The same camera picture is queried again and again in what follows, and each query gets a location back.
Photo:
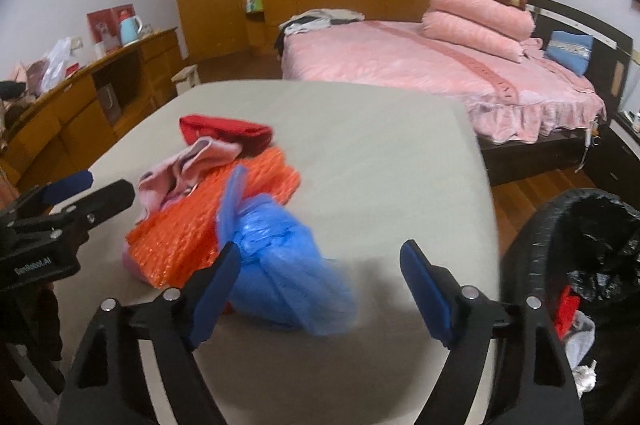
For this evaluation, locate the grey felt cloth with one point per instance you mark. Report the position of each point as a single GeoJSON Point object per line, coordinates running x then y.
{"type": "Point", "coordinates": [580, 335]}

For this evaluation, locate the pile of clothes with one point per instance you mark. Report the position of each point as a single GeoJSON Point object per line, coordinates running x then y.
{"type": "Point", "coordinates": [320, 21]}

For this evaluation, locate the blue plastic shoe cover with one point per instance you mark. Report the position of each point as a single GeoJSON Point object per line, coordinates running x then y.
{"type": "Point", "coordinates": [285, 265]}

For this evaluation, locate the small white box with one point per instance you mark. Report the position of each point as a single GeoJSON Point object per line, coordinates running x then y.
{"type": "Point", "coordinates": [99, 51]}

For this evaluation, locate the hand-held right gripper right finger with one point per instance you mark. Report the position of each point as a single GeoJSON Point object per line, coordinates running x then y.
{"type": "Point", "coordinates": [425, 295]}

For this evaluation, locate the orange foam mesh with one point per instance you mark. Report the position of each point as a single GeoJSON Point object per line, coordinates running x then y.
{"type": "Point", "coordinates": [200, 225]}

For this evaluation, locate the dark cloth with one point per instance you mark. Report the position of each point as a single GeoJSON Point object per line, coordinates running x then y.
{"type": "Point", "coordinates": [30, 340]}

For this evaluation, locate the teal kettle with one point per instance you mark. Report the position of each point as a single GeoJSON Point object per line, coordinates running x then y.
{"type": "Point", "coordinates": [131, 31]}

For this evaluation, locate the red fleece cloth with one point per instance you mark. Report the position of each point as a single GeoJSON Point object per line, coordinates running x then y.
{"type": "Point", "coordinates": [225, 132]}
{"type": "Point", "coordinates": [567, 310]}

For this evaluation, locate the folded pink blanket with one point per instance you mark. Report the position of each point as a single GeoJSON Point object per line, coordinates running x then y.
{"type": "Point", "coordinates": [470, 37]}

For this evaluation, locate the green bottle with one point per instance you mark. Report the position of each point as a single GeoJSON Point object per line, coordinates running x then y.
{"type": "Point", "coordinates": [255, 3]}

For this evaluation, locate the red picture frame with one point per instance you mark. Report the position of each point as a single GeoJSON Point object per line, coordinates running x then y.
{"type": "Point", "coordinates": [102, 27]}
{"type": "Point", "coordinates": [125, 10]}

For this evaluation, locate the dark wooden bed frame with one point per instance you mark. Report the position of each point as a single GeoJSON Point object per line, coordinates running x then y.
{"type": "Point", "coordinates": [602, 60]}

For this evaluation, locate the stacked pink pillows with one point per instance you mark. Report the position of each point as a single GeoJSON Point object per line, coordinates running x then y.
{"type": "Point", "coordinates": [475, 10]}

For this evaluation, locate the white tissue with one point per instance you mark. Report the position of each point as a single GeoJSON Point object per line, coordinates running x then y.
{"type": "Point", "coordinates": [585, 380]}

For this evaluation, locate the dark nightstand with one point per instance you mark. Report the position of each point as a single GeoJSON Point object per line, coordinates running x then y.
{"type": "Point", "coordinates": [620, 160]}

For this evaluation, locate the wooden door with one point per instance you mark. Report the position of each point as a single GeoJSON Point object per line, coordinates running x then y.
{"type": "Point", "coordinates": [205, 5]}

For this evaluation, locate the clear plastic bag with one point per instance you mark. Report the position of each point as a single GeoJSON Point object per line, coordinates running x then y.
{"type": "Point", "coordinates": [56, 65]}

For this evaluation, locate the pink bed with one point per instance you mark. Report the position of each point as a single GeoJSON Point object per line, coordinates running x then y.
{"type": "Point", "coordinates": [400, 65]}

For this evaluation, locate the blue cushion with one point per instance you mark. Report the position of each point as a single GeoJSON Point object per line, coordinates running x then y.
{"type": "Point", "coordinates": [570, 52]}

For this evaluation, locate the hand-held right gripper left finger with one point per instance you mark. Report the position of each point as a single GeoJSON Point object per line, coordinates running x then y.
{"type": "Point", "coordinates": [212, 300]}

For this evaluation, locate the wooden sideboard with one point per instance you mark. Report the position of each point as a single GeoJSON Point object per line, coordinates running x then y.
{"type": "Point", "coordinates": [50, 125]}

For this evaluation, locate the black trash bin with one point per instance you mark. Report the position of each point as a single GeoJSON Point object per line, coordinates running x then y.
{"type": "Point", "coordinates": [550, 215]}

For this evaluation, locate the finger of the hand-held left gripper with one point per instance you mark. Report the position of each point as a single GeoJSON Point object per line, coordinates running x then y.
{"type": "Point", "coordinates": [70, 185]}
{"type": "Point", "coordinates": [105, 200]}

